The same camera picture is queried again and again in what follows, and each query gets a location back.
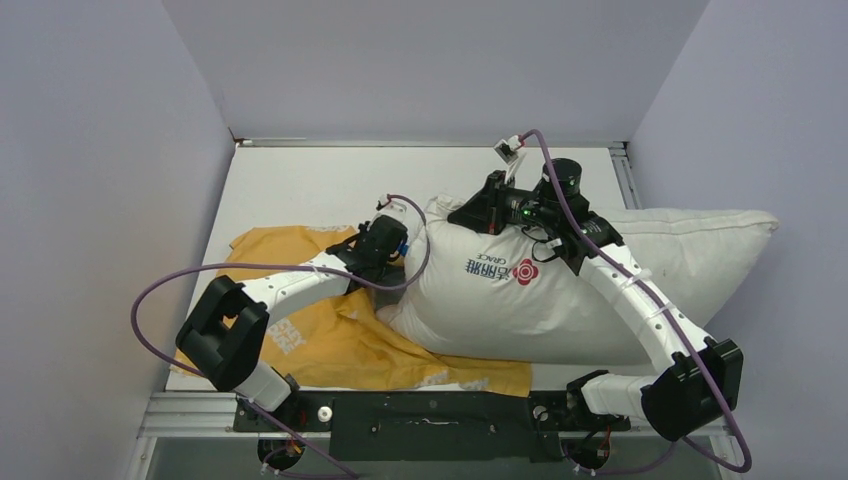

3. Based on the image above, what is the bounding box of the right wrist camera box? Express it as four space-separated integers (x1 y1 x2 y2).
493 135 526 186

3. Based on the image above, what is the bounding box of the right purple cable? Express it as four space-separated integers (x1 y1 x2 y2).
519 129 754 476

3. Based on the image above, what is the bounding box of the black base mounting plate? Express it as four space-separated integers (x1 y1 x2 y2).
273 391 631 462

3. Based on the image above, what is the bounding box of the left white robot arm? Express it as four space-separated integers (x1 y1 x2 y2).
176 215 408 430

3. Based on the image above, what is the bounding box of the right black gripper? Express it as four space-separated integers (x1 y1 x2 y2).
450 170 560 236

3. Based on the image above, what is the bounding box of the white pillow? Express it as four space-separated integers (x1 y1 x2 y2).
377 195 779 366

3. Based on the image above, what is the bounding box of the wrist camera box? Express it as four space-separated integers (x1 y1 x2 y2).
373 196 407 223
493 135 526 186

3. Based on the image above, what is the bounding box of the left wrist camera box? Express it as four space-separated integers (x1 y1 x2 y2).
373 196 407 223

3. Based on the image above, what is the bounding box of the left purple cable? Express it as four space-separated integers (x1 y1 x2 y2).
130 193 432 480

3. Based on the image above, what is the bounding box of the purple cable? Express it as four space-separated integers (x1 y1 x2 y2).
130 193 432 480
519 129 754 476

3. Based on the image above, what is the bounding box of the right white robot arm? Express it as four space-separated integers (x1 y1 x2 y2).
448 158 744 442

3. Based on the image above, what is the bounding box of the yellow and blue pillowcase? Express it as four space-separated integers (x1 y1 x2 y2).
170 225 534 399

